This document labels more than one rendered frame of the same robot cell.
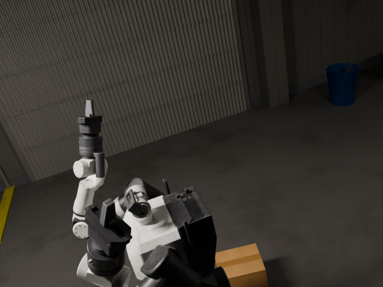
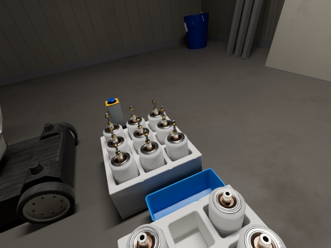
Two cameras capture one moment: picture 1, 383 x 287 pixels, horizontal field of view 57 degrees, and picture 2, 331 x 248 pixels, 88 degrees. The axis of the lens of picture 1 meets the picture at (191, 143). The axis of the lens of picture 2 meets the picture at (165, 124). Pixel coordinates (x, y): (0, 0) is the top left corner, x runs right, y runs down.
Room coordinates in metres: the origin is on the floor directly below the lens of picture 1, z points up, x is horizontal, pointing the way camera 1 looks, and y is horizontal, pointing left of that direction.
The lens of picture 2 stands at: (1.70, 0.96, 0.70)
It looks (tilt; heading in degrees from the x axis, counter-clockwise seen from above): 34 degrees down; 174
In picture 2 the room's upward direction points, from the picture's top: 10 degrees counter-clockwise
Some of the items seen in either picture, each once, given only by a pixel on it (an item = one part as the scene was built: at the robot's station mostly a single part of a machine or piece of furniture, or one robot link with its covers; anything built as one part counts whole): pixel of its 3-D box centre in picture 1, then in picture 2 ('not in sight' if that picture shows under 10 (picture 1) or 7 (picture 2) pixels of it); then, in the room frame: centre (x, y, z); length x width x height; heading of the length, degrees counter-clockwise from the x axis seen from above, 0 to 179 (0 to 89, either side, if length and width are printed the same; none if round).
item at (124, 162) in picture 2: not in sight; (120, 159); (1.20, 0.82, 0.25); 0.08 x 0.08 x 0.01
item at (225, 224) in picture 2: not in sight; (224, 217); (1.46, 1.11, 0.16); 0.10 x 0.10 x 0.18
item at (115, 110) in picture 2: not in sight; (119, 125); (0.79, 0.77, 0.16); 0.07 x 0.07 x 0.31; 12
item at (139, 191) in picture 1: (139, 203); not in sight; (0.98, 0.22, 1.44); 0.10 x 0.07 x 0.09; 12
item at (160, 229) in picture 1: (171, 241); not in sight; (0.98, 0.16, 1.23); 0.34 x 0.30 x 0.36; 12
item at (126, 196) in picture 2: not in sight; (148, 158); (1.06, 0.91, 0.09); 0.39 x 0.39 x 0.18; 12
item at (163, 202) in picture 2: not in sight; (186, 200); (1.31, 1.03, 0.06); 0.30 x 0.11 x 0.12; 101
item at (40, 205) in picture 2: not in sight; (48, 202); (1.19, 0.47, 0.10); 0.20 x 0.05 x 0.20; 102
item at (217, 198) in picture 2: not in sight; (226, 200); (1.46, 1.11, 0.25); 0.08 x 0.08 x 0.01
